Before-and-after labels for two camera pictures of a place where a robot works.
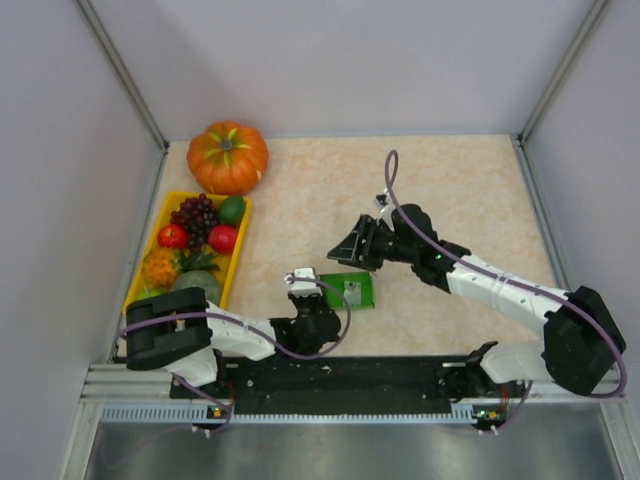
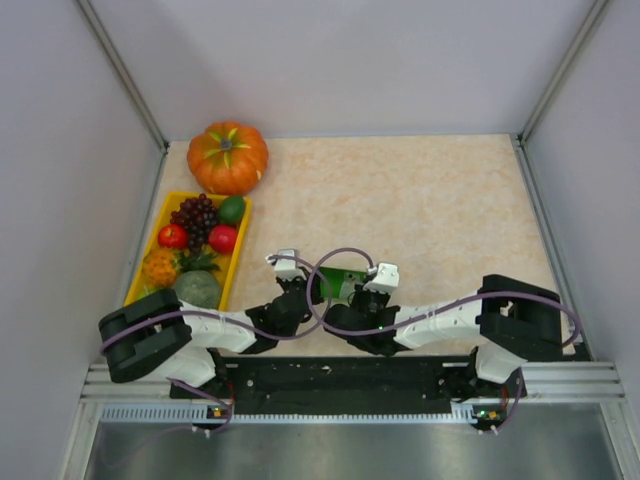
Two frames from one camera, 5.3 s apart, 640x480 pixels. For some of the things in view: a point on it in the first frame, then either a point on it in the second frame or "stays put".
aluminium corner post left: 122,72 stays put
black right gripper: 356,248 -> 362,292
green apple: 150,292 stays put
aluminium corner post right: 563,71 stays put
